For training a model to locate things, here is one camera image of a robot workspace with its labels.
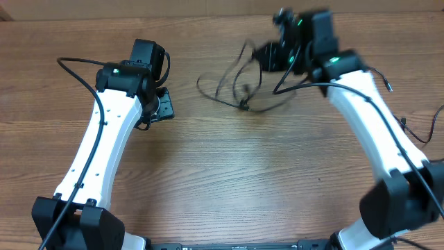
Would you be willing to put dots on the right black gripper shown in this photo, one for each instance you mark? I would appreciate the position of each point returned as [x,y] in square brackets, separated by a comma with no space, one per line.
[270,60]

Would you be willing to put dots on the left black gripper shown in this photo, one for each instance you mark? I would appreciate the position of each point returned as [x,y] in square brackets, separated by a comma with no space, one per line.
[167,110]

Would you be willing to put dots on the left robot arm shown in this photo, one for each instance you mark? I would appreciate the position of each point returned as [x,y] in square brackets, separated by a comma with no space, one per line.
[127,95]

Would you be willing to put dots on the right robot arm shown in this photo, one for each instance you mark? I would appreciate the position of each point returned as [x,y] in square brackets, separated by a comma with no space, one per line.
[408,190]

